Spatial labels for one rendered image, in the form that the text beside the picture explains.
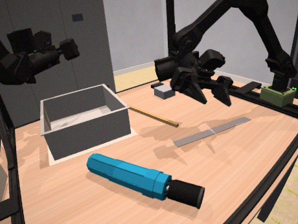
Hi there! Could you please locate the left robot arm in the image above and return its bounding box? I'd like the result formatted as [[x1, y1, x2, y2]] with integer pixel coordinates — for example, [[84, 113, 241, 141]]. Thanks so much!
[[154, 0, 297, 93]]

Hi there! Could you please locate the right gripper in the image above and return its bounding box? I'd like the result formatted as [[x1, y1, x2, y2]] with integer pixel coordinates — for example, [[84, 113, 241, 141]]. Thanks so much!
[[35, 38, 80, 70]]

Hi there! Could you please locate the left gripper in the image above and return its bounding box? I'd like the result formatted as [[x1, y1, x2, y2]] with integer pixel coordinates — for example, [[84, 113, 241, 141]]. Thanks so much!
[[170, 60, 233, 107]]

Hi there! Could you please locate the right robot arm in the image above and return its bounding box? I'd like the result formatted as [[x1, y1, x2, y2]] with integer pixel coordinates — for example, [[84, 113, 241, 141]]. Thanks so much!
[[0, 28, 56, 85]]

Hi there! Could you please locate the grey flat bar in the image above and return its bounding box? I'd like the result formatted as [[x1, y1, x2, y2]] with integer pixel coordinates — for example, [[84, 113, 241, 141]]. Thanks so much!
[[173, 117, 251, 147]]

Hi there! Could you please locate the thin wooden stick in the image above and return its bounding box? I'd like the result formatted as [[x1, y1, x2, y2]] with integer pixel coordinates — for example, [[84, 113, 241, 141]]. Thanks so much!
[[127, 104, 179, 128]]

